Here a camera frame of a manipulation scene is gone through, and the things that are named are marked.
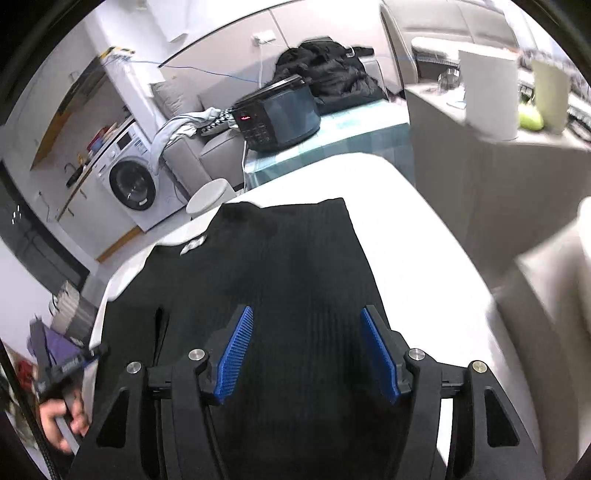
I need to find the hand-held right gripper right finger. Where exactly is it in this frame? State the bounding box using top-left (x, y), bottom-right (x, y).
top-left (359, 305), bottom-right (550, 480)

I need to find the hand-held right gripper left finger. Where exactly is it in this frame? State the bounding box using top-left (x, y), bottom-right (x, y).
top-left (68, 305), bottom-right (254, 480)

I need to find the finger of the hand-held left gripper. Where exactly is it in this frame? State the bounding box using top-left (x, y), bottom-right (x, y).
top-left (50, 344), bottom-right (110, 378)

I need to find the black knit sweater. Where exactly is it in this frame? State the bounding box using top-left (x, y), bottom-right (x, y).
top-left (90, 198), bottom-right (444, 480)

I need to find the person's left hand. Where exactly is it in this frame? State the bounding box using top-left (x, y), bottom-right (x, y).
top-left (39, 396), bottom-right (90, 454)

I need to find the purple bag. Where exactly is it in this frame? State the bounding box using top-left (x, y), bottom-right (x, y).
top-left (28, 318), bottom-right (88, 366)

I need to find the woven basket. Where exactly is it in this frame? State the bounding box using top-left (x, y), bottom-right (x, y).
top-left (48, 281), bottom-right (99, 343)

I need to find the dark glass door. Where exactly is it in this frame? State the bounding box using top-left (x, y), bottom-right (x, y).
top-left (0, 168), bottom-right (91, 297)

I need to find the white round stool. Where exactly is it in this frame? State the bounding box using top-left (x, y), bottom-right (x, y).
top-left (186, 180), bottom-right (239, 219)

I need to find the white chair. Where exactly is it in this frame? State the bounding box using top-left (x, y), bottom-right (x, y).
top-left (493, 198), bottom-right (591, 480)

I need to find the kitchen counter with cabinets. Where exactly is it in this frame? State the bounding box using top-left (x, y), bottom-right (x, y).
top-left (31, 108), bottom-right (141, 261)

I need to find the white washing machine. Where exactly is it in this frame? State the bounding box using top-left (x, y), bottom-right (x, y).
top-left (95, 119), bottom-right (188, 232)

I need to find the grey cabinet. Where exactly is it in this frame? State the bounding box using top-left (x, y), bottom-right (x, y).
top-left (405, 85), bottom-right (591, 271)

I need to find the grey sofa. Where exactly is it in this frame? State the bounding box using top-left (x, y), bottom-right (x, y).
top-left (150, 83), bottom-right (260, 195)

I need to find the black and white checkered pillow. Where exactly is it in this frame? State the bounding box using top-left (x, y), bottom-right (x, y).
top-left (198, 107), bottom-right (239, 137)

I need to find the grey cloth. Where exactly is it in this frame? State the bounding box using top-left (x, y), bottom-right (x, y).
top-left (152, 107), bottom-right (223, 175)

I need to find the black countertop appliance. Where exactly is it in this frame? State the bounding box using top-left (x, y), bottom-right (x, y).
top-left (231, 74), bottom-right (322, 151)

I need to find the green fruit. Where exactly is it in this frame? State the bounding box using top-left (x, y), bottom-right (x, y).
top-left (518, 102), bottom-right (544, 130)

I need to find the black jacket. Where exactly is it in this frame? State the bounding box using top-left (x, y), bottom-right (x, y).
top-left (272, 41), bottom-right (387, 112)

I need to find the white box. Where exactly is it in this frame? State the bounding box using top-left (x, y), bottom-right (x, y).
top-left (457, 48), bottom-right (520, 142)

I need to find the pale green cup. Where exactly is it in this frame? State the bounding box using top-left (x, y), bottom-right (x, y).
top-left (531, 58), bottom-right (572, 136)

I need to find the beige upright panel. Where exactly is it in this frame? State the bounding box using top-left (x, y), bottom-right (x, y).
top-left (379, 0), bottom-right (408, 94)

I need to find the black cable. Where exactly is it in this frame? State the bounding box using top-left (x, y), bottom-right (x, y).
top-left (0, 339), bottom-right (52, 480)

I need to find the blue cable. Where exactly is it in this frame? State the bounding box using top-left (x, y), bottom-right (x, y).
top-left (110, 56), bottom-right (269, 86)

